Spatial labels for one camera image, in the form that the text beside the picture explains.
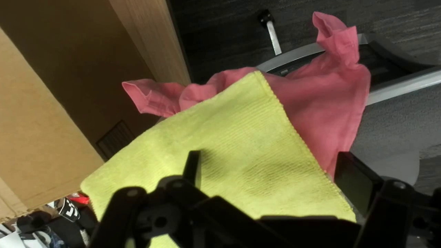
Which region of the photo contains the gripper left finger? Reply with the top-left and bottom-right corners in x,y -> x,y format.
89,150 -> 242,248

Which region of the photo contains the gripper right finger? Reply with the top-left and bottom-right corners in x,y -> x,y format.
334,151 -> 441,248

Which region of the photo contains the heap of clothes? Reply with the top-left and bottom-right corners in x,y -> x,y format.
0,192 -> 101,248

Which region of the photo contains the large cardboard box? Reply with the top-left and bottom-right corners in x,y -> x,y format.
0,0 -> 192,221

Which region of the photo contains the pink shirt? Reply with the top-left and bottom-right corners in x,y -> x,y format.
122,11 -> 371,179

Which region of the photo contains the yellow microfibre cloth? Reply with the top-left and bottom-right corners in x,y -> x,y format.
80,71 -> 357,248

